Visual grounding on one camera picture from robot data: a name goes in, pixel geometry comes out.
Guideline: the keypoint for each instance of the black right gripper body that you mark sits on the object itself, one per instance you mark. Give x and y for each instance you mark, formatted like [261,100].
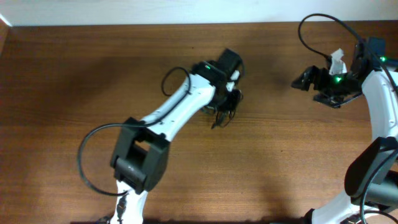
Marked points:
[331,88]

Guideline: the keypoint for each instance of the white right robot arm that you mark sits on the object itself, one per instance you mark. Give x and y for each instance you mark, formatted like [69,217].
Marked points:
[370,183]

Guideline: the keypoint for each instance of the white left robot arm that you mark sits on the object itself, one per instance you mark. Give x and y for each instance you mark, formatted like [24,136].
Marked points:
[141,153]

